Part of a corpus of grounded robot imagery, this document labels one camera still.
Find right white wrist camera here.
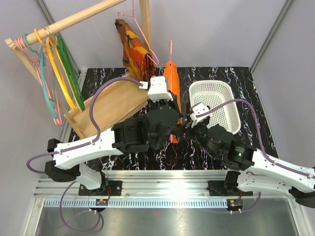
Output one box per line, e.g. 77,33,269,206
189,103,210,128

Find white perforated plastic basket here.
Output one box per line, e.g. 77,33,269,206
189,80,241,134

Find pink wire hanger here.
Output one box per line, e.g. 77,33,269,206
169,40,173,64
117,0,159,66

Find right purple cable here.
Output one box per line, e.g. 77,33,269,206
196,98,315,214

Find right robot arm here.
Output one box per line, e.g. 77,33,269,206
188,113,315,208

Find aluminium front rail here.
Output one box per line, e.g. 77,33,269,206
34,169,296,209

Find yellow plastic hanger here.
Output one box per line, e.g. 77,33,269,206
34,29,75,109

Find purple cable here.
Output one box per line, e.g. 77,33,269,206
26,77,148,233
196,98,315,214

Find green plastic hanger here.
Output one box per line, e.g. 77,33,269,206
55,35,86,112

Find wooden upright post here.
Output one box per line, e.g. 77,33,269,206
139,0,152,47

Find camouflage orange trousers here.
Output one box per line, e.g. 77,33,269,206
115,19,156,82

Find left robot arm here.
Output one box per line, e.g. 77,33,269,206
44,95,182,195

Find wooden clothes rack base tray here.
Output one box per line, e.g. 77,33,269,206
69,81,149,139

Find wooden hanging rod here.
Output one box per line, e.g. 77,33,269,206
26,0,124,45

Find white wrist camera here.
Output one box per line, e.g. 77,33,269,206
189,103,210,128
139,76,174,102

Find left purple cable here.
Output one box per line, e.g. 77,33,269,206
26,77,148,233

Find pink hangers bunch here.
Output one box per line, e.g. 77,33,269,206
15,36,62,126

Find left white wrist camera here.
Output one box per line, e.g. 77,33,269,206
139,76,174,102

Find teal plastic hanger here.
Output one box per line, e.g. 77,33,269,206
23,33,58,119

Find left wooden slanted post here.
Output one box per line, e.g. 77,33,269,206
5,38,84,138

